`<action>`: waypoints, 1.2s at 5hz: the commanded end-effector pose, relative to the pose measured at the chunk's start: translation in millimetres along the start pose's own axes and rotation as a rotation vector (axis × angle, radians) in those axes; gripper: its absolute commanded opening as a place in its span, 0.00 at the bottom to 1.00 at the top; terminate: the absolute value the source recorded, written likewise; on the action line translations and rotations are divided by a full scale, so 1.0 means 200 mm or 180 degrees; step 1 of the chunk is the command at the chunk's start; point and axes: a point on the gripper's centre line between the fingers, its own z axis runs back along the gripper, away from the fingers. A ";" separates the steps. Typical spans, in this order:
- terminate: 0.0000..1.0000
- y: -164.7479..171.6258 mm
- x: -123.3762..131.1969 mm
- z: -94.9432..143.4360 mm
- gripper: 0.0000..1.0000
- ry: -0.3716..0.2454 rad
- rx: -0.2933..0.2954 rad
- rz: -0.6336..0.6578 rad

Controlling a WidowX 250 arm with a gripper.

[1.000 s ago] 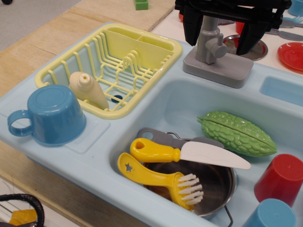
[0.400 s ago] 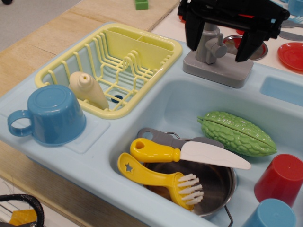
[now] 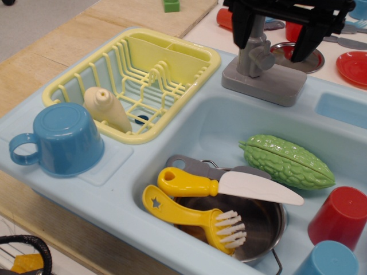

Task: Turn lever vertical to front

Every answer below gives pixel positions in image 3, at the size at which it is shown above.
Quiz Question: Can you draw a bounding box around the steel pot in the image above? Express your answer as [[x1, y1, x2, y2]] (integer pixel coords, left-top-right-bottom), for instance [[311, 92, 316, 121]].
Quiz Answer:
[[174, 195, 287, 274]]

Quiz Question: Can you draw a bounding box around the light blue toy sink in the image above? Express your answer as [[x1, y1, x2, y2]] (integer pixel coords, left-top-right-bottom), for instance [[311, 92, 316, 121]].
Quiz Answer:
[[0, 27, 367, 275]]

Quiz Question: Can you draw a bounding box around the grey toy faucet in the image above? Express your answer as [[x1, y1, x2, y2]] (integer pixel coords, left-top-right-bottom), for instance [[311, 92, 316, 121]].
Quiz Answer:
[[221, 15, 307, 107]]

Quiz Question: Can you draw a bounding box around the cream squeeze bottle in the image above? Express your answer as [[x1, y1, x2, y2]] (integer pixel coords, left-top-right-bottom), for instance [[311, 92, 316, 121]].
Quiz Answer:
[[83, 87, 132, 133]]

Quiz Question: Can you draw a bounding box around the yellow handled white knife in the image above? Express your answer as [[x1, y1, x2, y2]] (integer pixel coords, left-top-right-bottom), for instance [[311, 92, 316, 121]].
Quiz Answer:
[[157, 167, 304, 206]]

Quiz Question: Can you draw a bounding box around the red plate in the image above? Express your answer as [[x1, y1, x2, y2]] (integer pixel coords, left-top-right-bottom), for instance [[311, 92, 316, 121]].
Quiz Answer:
[[336, 51, 366, 89]]

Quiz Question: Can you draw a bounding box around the blue mug with handle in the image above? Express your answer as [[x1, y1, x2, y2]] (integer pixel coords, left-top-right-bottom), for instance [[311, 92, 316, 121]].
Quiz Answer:
[[9, 103, 104, 177]]

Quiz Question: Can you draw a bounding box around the steel pot lid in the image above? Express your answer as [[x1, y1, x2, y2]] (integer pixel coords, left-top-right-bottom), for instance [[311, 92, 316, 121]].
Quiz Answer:
[[270, 42, 325, 74]]

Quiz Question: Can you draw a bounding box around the red cup lying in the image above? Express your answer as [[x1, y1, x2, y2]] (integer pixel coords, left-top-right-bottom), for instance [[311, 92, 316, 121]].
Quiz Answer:
[[216, 8, 233, 30]]

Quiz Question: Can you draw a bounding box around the green bitter melon toy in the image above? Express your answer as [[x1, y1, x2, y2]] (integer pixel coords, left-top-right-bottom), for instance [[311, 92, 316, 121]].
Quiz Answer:
[[239, 134, 335, 190]]

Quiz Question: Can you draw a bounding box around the blue cup in sink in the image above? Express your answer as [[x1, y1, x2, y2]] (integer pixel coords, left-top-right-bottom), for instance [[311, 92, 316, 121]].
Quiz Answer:
[[294, 241, 359, 275]]

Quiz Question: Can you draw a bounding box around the grey toy fork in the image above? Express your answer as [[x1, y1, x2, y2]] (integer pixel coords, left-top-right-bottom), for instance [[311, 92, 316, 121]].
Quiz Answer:
[[341, 20, 367, 34]]

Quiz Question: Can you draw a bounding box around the grey utensil behind faucet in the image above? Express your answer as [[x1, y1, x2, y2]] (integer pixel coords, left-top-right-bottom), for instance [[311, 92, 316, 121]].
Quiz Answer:
[[264, 21, 285, 30]]

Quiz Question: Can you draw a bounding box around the blue cup top right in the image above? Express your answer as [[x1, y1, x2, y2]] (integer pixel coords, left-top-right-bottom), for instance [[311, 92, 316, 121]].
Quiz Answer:
[[349, 0, 367, 19]]

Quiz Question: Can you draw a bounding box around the yellow cloth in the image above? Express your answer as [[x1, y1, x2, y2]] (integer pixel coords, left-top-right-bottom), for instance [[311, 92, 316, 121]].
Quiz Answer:
[[10, 254, 44, 274]]

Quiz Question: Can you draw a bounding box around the red cup upright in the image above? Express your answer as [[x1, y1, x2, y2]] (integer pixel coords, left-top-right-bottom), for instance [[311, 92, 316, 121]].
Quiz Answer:
[[285, 21, 303, 42]]

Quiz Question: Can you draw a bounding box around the black cable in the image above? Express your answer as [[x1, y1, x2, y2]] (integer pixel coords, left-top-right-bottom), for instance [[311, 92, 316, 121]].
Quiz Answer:
[[0, 234, 52, 275]]

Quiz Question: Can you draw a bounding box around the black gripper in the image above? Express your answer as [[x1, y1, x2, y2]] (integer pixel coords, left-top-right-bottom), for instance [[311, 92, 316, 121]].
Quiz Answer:
[[224, 1, 356, 62]]

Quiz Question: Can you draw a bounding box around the grey knife on table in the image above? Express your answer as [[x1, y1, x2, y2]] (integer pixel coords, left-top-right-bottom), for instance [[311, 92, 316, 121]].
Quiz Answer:
[[323, 36, 367, 50]]

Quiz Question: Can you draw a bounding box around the green block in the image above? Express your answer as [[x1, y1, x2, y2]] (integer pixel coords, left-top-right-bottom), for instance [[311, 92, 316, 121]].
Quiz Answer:
[[163, 0, 181, 13]]

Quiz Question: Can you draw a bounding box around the yellow dish brush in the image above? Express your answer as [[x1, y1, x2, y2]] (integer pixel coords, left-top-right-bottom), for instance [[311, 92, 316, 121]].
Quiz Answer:
[[142, 185, 247, 255]]

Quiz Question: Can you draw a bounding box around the red cup in sink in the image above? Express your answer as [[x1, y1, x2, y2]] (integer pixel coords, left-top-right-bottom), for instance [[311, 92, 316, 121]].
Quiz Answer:
[[307, 186, 366, 251]]

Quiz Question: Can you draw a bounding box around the yellow dish rack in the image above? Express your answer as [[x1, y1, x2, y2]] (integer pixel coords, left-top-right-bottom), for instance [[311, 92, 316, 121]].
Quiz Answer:
[[42, 28, 221, 144]]

